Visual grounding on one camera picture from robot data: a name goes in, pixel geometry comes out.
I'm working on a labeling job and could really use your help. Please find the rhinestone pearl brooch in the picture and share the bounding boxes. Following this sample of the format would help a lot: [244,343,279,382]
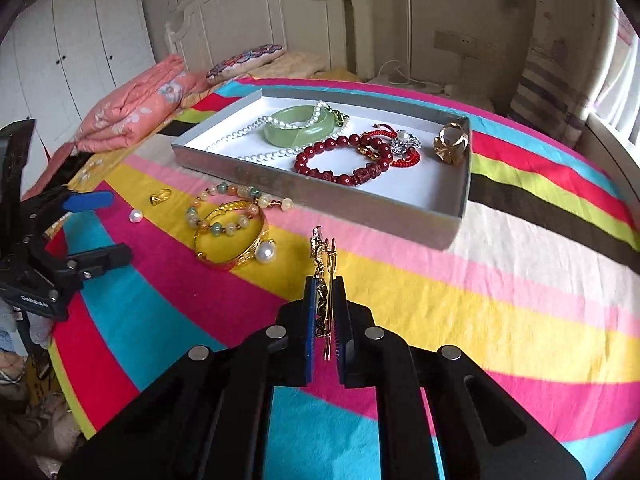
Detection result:
[390,130,422,157]

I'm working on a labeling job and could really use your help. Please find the red braided bracelet gold beads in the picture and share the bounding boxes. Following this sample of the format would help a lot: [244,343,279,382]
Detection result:
[357,122,423,168]

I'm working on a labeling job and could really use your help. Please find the embroidered dark pillow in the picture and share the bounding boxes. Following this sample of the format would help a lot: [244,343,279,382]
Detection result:
[206,44,286,86]

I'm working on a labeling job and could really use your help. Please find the pastel bead bracelet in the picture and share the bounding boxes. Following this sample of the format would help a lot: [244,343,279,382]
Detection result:
[186,183,296,237]

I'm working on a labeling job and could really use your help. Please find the striped printed curtain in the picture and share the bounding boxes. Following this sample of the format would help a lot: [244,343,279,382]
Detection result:
[507,0,621,148]

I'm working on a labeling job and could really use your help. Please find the beige wall socket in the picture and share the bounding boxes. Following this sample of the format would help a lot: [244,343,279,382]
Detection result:
[432,30,493,56]

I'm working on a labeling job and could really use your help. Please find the gold bangle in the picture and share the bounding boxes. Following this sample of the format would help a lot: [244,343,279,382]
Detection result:
[192,200,271,271]

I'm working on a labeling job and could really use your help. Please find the pale green jade bangle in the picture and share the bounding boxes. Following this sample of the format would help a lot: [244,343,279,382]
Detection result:
[263,105,348,147]

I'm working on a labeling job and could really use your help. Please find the white wooden headboard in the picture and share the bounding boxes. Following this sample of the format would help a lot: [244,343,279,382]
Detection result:
[165,0,366,81]

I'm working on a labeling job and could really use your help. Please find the white pearl necklace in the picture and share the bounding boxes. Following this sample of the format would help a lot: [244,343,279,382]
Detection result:
[204,101,351,163]

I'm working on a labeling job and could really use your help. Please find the white wardrobe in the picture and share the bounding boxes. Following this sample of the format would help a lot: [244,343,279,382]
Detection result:
[0,0,156,196]

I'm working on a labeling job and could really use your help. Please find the dark red bead bracelet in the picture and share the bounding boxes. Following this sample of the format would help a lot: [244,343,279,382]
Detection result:
[294,131,396,187]

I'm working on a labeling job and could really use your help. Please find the pile of clothes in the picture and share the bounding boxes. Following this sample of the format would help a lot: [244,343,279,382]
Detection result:
[0,305,91,471]

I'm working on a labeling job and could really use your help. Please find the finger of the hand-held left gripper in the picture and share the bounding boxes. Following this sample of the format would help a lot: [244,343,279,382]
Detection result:
[45,242,133,291]
[20,185,115,241]

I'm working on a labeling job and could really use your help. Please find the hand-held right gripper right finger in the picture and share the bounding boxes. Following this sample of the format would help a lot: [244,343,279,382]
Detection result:
[332,276,586,480]

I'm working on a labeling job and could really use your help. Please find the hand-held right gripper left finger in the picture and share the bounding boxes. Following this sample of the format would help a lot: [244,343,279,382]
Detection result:
[59,276,326,480]

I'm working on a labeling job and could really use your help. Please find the window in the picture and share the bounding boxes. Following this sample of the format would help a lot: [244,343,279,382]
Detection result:
[585,0,640,176]

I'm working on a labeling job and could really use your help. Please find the silver cardboard tray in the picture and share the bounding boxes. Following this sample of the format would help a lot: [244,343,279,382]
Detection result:
[171,86,473,251]

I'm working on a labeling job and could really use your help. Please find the large gold ring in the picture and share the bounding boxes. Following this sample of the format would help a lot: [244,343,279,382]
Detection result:
[432,121,471,165]

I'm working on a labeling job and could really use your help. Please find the pink floral folded quilt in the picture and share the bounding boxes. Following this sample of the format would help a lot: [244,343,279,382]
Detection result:
[22,54,211,201]

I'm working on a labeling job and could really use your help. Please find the pale yellow pillow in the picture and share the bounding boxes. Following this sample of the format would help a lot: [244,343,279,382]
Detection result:
[250,51,333,81]

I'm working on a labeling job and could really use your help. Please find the white cable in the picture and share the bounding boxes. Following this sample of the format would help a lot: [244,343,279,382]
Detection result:
[377,0,441,91]

